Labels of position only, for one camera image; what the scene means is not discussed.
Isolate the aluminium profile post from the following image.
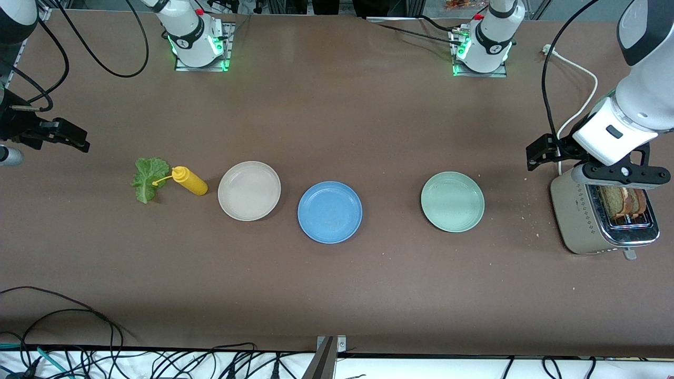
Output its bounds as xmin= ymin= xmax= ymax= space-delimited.
xmin=301 ymin=335 xmax=347 ymax=379

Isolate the green lettuce leaf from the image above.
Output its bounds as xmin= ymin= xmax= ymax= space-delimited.
xmin=131 ymin=157 xmax=172 ymax=204

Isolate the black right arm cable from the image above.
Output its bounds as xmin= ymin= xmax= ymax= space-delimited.
xmin=0 ymin=0 xmax=150 ymax=112

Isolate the white toaster power cable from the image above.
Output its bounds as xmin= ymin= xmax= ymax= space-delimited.
xmin=542 ymin=44 xmax=599 ymax=177

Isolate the black base power cable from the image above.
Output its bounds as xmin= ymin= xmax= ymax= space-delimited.
xmin=419 ymin=15 xmax=467 ymax=33
xmin=377 ymin=23 xmax=464 ymax=46

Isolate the short black looped cable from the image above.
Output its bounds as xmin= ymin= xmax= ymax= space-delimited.
xmin=20 ymin=308 xmax=115 ymax=379

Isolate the blue round plate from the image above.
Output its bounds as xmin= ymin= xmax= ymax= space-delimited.
xmin=298 ymin=181 xmax=363 ymax=244

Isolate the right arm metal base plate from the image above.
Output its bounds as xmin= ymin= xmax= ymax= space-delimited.
xmin=174 ymin=21 xmax=235 ymax=72

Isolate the beige round plate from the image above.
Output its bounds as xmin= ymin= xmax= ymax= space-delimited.
xmin=217 ymin=161 xmax=282 ymax=222

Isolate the yellow squeeze bottle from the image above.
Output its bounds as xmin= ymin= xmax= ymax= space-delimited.
xmin=152 ymin=166 xmax=209 ymax=196

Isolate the brown bread slice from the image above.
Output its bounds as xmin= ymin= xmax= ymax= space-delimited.
xmin=600 ymin=185 xmax=627 ymax=219
xmin=624 ymin=188 xmax=648 ymax=217

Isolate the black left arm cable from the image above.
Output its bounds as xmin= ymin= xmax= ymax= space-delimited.
xmin=541 ymin=0 xmax=603 ymax=153

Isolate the long black looped cable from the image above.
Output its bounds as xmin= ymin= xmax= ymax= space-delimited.
xmin=0 ymin=286 xmax=124 ymax=379

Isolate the green round plate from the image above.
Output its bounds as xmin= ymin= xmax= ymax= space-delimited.
xmin=420 ymin=171 xmax=485 ymax=233

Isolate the teal cable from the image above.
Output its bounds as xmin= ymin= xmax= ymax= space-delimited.
xmin=0 ymin=342 xmax=70 ymax=377

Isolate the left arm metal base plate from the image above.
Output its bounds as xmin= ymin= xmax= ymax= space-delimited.
xmin=452 ymin=29 xmax=509 ymax=78

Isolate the silver two-slot toaster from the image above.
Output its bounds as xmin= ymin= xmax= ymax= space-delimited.
xmin=550 ymin=167 xmax=661 ymax=261

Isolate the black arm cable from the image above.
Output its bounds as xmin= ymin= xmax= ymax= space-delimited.
xmin=0 ymin=0 xmax=150 ymax=112
xmin=541 ymin=0 xmax=603 ymax=153

